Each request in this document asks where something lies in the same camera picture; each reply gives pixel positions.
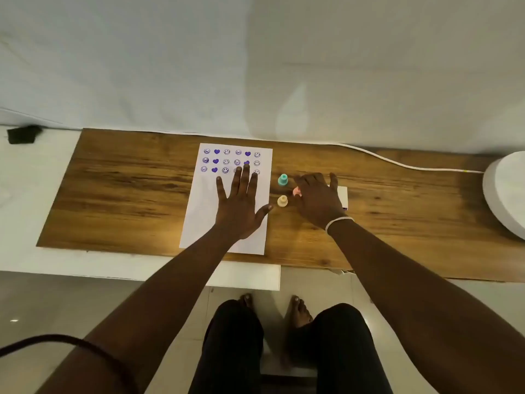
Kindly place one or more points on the small black object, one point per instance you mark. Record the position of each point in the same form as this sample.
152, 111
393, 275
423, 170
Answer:
24, 134

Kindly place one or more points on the person's right forearm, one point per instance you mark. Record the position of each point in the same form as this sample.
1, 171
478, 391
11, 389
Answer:
410, 303

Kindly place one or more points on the wooden board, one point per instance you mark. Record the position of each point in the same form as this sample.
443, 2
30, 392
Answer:
123, 192

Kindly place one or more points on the white wristband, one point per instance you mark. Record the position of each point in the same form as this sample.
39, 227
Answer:
338, 219

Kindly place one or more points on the white stamped paper sheet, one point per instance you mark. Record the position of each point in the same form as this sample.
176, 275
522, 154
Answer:
205, 209

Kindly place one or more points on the cream stamp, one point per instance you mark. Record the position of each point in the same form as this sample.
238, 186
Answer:
282, 201

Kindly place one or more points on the teal stamp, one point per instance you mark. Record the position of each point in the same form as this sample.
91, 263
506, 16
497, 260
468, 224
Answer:
283, 180

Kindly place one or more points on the pink stamp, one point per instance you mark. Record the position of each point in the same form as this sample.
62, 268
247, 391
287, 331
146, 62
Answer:
296, 192

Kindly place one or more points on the person's left hand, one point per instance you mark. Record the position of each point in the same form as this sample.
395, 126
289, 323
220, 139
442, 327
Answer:
238, 213

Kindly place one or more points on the white round disc lamp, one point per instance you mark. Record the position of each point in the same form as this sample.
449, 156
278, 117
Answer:
508, 192

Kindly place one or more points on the white ink pad lid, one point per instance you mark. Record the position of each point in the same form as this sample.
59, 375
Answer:
343, 196

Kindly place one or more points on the person's right hand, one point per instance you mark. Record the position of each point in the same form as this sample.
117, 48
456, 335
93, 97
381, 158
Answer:
320, 201

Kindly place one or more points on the person's left forearm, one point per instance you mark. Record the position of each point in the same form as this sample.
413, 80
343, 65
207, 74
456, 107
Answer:
164, 307

